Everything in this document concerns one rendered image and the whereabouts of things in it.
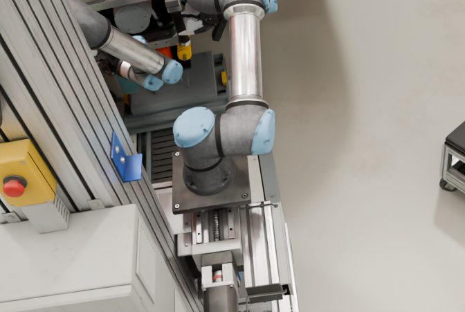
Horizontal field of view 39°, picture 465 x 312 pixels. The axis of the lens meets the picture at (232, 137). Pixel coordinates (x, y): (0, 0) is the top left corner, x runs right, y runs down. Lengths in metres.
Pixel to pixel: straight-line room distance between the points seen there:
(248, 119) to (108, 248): 0.57
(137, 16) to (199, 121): 0.82
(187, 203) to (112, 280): 0.62
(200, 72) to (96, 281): 1.93
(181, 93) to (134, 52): 1.10
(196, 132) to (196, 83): 1.36
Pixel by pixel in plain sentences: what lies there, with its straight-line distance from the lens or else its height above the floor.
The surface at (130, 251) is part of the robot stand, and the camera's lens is 1.27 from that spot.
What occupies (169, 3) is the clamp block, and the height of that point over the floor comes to 0.94.
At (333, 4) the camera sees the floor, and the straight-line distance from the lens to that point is 3.67.
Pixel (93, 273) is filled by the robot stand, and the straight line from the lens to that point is 1.28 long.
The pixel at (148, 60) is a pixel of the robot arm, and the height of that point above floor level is 1.01.
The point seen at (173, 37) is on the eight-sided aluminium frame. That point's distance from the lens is 2.66.
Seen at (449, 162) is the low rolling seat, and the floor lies 0.19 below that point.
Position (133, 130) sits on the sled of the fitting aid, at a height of 0.12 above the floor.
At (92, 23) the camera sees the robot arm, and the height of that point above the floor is 1.24.
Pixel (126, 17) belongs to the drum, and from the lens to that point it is 2.42.
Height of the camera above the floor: 2.25
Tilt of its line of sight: 48 degrees down
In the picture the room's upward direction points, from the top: 15 degrees counter-clockwise
